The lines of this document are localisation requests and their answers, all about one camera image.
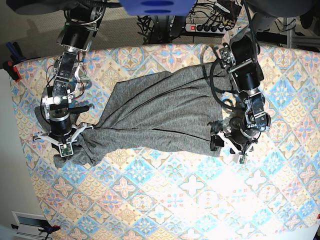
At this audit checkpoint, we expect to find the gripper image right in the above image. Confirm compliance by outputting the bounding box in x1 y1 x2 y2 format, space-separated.
209 119 260 164

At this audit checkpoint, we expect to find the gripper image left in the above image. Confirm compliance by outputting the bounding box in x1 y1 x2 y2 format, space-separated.
32 113 94 157

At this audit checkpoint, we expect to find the grey t-shirt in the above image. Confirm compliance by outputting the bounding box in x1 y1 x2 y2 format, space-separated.
68 63 223 166

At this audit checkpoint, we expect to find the patterned tile tablecloth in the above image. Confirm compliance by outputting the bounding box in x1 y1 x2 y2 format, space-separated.
10 46 320 240

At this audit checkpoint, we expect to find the red black clamp left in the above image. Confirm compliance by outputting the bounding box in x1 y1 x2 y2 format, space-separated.
2 61 21 82

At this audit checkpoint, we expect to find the black clamp bottom left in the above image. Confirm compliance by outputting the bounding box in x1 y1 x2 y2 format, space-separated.
11 224 61 238

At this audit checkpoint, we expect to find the white power strip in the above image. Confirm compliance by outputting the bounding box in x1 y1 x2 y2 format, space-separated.
184 23 232 34

